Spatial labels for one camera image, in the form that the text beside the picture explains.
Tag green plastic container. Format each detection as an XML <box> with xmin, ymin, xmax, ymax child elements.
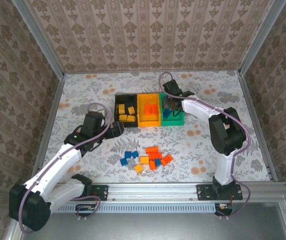
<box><xmin>159</xmin><ymin>92</ymin><xmax>185</xmax><ymax>127</ymax></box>

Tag orange plastic container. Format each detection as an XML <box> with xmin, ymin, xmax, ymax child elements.
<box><xmin>136</xmin><ymin>92</ymin><xmax>162</xmax><ymax>128</ymax></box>

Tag black plastic container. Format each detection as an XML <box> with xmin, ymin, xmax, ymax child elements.
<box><xmin>114</xmin><ymin>93</ymin><xmax>139</xmax><ymax>129</ymax></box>

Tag floral patterned table cover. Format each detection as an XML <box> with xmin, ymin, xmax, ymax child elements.
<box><xmin>39</xmin><ymin>70</ymin><xmax>271</xmax><ymax>184</ymax></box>

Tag aluminium mounting beam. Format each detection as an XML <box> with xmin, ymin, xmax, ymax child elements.
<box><xmin>55</xmin><ymin>182</ymin><xmax>286</xmax><ymax>201</ymax></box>

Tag grey metal panel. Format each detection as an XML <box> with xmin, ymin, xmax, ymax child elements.
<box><xmin>6</xmin><ymin>202</ymin><xmax>286</xmax><ymax>240</ymax></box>

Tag aluminium side rail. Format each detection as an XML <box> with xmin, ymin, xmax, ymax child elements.
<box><xmin>237</xmin><ymin>72</ymin><xmax>278</xmax><ymax>182</ymax></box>
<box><xmin>31</xmin><ymin>74</ymin><xmax>66</xmax><ymax>183</ymax></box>

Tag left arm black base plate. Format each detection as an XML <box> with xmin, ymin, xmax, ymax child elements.
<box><xmin>82</xmin><ymin>184</ymin><xmax>108</xmax><ymax>201</ymax></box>

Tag grey slotted cable duct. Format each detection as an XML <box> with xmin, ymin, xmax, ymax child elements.
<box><xmin>55</xmin><ymin>202</ymin><xmax>233</xmax><ymax>214</ymax></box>

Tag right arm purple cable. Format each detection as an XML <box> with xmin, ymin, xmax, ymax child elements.
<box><xmin>158</xmin><ymin>71</ymin><xmax>252</xmax><ymax>221</ymax></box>

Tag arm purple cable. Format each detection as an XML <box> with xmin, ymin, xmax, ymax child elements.
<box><xmin>18</xmin><ymin>102</ymin><xmax>113</xmax><ymax>234</ymax></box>
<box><xmin>158</xmin><ymin>71</ymin><xmax>252</xmax><ymax>221</ymax></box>

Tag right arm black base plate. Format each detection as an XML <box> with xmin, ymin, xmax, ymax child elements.
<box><xmin>196</xmin><ymin>184</ymin><xmax>243</xmax><ymax>201</ymax></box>

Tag aluminium frame post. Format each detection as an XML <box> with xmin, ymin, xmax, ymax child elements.
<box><xmin>11</xmin><ymin>0</ymin><xmax>66</xmax><ymax>79</ymax></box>
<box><xmin>239</xmin><ymin>0</ymin><xmax>286</xmax><ymax>76</ymax></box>

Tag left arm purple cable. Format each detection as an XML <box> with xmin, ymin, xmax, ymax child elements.
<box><xmin>18</xmin><ymin>102</ymin><xmax>113</xmax><ymax>234</ymax></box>

